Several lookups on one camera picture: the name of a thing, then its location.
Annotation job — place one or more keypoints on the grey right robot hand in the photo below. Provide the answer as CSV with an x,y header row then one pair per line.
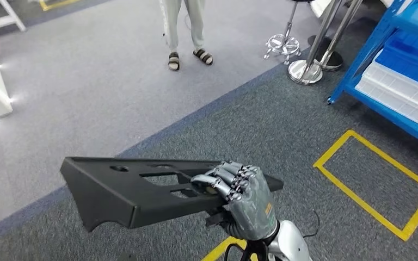
x,y
252,205

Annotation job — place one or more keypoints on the black plastic plate bracket part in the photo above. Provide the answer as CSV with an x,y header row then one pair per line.
x,y
108,194

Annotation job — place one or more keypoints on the blue metal shelf rack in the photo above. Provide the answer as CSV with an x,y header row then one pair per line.
x,y
375,39

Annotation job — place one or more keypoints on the black stool with chrome base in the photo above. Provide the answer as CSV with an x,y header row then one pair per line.
x,y
283,45

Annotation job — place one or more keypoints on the white plastic bin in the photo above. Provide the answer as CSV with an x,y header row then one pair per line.
x,y
393,79
385,95

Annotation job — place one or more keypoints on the person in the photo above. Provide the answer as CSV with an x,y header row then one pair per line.
x,y
174,28

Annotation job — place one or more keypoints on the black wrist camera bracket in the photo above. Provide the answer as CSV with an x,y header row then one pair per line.
x,y
252,250

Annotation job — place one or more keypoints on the white metal frame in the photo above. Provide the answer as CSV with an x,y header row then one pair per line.
x,y
0,23

